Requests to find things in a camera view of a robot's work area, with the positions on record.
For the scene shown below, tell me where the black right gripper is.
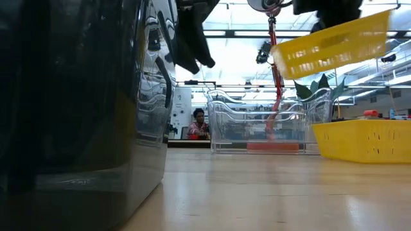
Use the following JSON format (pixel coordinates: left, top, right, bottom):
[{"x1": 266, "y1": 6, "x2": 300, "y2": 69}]
[{"x1": 292, "y1": 0, "x2": 364, "y2": 33}]

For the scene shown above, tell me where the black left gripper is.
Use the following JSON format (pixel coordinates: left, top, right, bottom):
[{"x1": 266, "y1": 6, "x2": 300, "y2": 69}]
[{"x1": 175, "y1": 0, "x2": 222, "y2": 75}]

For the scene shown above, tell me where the yellow plastic basket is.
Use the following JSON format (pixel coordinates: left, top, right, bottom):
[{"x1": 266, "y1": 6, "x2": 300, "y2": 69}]
[
  {"x1": 311, "y1": 118, "x2": 411, "y2": 165},
  {"x1": 270, "y1": 8, "x2": 393, "y2": 81}
]

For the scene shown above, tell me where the clear plastic bin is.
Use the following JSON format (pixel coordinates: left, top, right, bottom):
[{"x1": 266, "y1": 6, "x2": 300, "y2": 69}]
[
  {"x1": 206, "y1": 88, "x2": 333, "y2": 156},
  {"x1": 208, "y1": 89, "x2": 332, "y2": 151}
]

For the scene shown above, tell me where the person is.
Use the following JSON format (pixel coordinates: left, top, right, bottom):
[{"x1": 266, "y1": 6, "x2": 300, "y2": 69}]
[{"x1": 187, "y1": 108, "x2": 211, "y2": 141}]

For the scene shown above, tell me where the red desk lamp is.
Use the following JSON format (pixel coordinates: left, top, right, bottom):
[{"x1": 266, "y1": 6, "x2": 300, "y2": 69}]
[{"x1": 246, "y1": 0, "x2": 301, "y2": 152}]

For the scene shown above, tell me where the smoky gray plastic bin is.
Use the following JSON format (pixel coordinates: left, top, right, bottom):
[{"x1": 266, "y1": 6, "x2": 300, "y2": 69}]
[{"x1": 0, "y1": 0, "x2": 178, "y2": 231}]

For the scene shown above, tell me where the black metal table frame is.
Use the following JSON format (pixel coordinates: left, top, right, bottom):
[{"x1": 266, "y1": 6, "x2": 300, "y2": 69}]
[{"x1": 166, "y1": 139, "x2": 212, "y2": 149}]

